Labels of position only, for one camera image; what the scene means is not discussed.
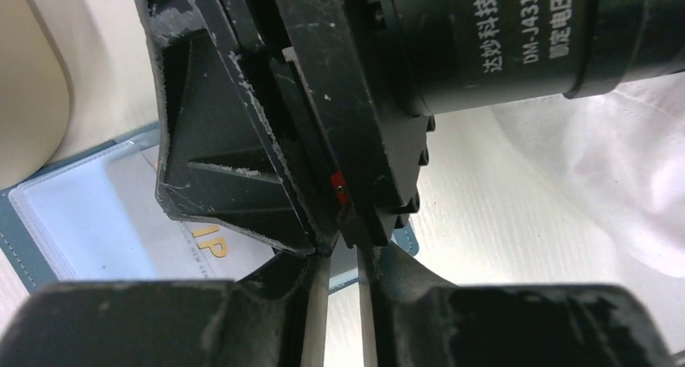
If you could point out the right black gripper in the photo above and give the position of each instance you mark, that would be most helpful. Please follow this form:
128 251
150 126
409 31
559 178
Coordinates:
351 88

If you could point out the beige oval tray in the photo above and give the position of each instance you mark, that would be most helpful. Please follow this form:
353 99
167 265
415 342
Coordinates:
35 97

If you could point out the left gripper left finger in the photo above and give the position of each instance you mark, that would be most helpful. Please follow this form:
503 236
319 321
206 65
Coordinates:
276 316

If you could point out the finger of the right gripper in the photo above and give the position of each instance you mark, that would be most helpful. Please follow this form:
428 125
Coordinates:
234 149

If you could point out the blue card holder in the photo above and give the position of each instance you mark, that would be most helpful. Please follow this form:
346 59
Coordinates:
94 217

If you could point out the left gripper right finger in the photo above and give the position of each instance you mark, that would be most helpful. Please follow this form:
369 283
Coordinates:
413 317

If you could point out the white cloth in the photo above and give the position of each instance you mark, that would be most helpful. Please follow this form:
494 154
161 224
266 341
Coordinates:
619 157

